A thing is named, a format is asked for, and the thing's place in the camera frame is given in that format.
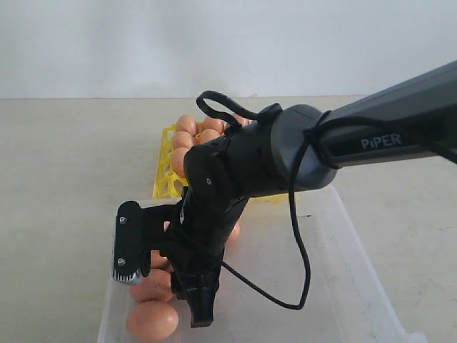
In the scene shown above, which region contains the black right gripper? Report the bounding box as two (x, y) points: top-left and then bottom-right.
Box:
(158, 194), (225, 328)

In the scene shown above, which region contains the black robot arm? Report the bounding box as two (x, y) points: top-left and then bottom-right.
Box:
(133, 62), (456, 327)

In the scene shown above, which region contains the yellow plastic egg tray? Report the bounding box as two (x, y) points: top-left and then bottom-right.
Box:
(152, 123), (301, 207)

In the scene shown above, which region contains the clear plastic bin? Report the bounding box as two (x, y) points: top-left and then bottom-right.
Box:
(96, 185), (429, 343)

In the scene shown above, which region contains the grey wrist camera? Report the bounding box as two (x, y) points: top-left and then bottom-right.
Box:
(112, 201), (177, 285)

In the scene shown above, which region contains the black cable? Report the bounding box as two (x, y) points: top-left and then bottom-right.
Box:
(164, 91), (457, 310)

